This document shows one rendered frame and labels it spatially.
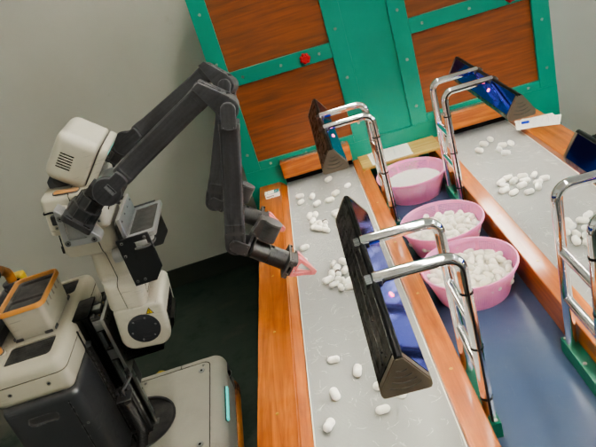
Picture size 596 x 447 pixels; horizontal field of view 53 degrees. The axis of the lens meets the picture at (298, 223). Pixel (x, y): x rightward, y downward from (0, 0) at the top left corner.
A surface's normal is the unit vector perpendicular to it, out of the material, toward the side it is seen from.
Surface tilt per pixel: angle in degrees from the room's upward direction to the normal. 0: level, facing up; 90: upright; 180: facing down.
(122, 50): 90
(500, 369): 0
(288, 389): 0
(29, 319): 92
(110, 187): 88
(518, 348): 0
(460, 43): 90
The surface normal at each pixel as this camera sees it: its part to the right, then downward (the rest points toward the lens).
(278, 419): -0.28, -0.86
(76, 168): 0.13, 0.40
